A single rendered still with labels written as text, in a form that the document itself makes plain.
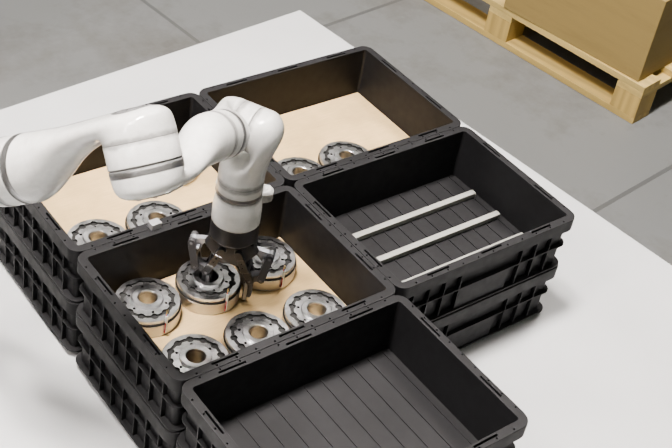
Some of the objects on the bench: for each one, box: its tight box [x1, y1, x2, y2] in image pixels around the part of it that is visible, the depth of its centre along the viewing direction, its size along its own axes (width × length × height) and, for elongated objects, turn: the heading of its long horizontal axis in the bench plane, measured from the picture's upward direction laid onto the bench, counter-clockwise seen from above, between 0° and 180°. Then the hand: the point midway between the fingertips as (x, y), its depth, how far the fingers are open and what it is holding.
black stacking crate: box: [432, 265, 558, 349], centre depth 222 cm, size 40×30×12 cm
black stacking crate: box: [0, 212, 84, 352], centre depth 218 cm, size 40×30×12 cm
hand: (226, 285), depth 199 cm, fingers open, 5 cm apart
